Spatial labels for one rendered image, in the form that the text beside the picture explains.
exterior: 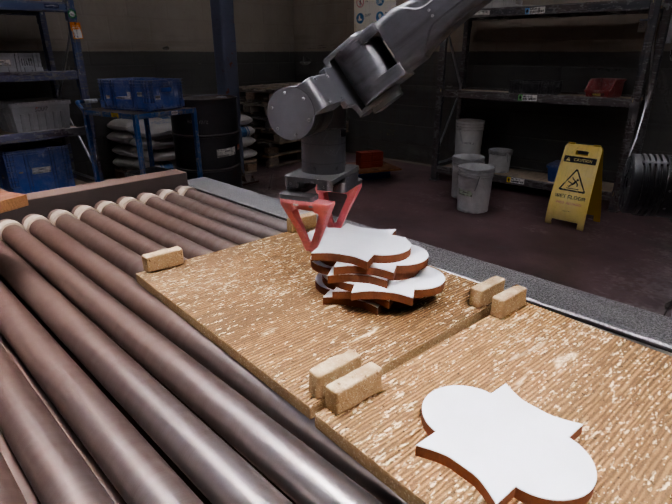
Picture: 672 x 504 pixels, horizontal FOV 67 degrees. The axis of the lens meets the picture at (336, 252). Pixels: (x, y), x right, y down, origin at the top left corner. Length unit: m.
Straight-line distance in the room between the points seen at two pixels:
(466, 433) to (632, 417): 0.16
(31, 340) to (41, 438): 0.20
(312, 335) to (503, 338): 0.22
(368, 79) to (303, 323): 0.29
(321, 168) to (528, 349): 0.32
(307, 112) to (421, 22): 0.15
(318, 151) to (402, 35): 0.16
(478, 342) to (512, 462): 0.19
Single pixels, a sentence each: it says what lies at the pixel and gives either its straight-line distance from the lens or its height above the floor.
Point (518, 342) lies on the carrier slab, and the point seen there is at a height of 0.94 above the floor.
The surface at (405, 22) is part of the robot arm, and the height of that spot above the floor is 1.27.
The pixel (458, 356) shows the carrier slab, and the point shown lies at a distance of 0.57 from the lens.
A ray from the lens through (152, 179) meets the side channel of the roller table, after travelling 1.35.
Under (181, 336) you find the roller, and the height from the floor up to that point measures 0.91.
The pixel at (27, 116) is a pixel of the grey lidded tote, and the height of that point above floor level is 0.77.
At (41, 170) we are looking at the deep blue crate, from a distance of 4.93.
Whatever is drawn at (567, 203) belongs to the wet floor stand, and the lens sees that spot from 4.20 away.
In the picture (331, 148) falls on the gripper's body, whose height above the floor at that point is 1.13.
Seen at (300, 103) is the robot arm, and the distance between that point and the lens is 0.56.
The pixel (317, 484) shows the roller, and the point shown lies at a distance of 0.45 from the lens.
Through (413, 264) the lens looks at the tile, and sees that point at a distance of 0.64.
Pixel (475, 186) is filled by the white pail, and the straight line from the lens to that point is 4.27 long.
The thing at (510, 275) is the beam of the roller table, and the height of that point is 0.91.
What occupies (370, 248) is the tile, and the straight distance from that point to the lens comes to 0.65.
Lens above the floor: 1.24
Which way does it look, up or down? 22 degrees down
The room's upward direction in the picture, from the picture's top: straight up
